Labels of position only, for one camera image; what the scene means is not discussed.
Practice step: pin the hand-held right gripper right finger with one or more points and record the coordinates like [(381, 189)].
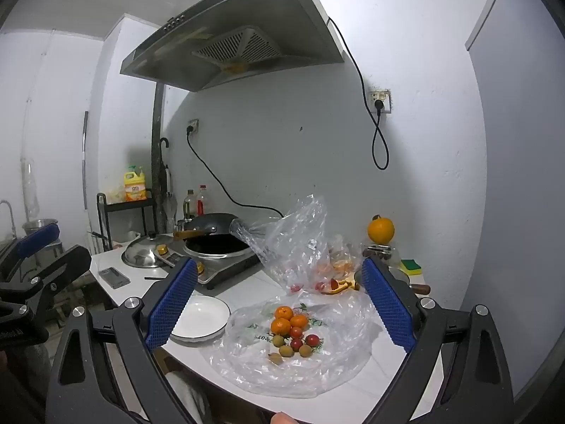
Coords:
[(388, 304)]

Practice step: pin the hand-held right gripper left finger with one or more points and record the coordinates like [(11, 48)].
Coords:
[(174, 300)]

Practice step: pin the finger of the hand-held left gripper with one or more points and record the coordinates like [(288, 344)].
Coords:
[(39, 237), (62, 267)]

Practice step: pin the white plate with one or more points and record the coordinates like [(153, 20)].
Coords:
[(203, 316)]

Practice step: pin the printed plastic bag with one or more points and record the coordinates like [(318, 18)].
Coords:
[(344, 340)]

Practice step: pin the mandarin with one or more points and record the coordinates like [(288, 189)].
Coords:
[(299, 321), (280, 327), (283, 312)]

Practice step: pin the longan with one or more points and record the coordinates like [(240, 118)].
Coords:
[(304, 350), (274, 358), (286, 351), (277, 340)]

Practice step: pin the person's right hand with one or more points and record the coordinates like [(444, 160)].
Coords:
[(280, 418)]

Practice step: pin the steel sink pot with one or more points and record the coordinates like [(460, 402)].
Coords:
[(37, 225)]

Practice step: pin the black chopstick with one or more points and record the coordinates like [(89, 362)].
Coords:
[(156, 278)]

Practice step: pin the steel faucet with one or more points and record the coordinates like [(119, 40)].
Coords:
[(12, 225)]

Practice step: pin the steel pot lid with knob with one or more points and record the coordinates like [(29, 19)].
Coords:
[(404, 277)]

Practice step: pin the yellow green sponge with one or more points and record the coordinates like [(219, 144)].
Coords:
[(411, 266)]

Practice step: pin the orange peel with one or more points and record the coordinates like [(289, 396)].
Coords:
[(339, 289)]

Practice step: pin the clear box of dark dates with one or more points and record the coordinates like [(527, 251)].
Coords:
[(377, 252)]

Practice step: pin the small silver rectangular case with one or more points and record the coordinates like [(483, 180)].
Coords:
[(114, 278)]

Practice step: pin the steel wok lid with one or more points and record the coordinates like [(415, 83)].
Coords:
[(141, 254)]

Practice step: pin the steel induction cooker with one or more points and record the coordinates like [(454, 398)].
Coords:
[(229, 270)]

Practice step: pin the steel rimmed wok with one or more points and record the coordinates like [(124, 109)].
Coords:
[(216, 247)]

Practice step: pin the black metal rack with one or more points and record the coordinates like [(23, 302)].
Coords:
[(128, 206)]

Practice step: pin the cooking oil bottle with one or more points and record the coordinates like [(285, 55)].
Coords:
[(190, 207)]

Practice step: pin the red cap sauce bottle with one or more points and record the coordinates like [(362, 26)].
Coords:
[(202, 205)]

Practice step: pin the yellow detergent bottle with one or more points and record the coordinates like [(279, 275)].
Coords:
[(134, 191)]

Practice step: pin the clear plastic bag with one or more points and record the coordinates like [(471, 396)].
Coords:
[(291, 238)]

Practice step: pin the black umbrella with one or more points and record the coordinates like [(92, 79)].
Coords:
[(167, 181)]

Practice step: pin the dark vertical pipe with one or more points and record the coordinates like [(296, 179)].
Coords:
[(156, 141)]

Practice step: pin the steel range hood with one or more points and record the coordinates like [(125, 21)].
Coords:
[(247, 13)]

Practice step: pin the white wall socket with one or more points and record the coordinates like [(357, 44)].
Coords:
[(386, 96), (194, 122)]

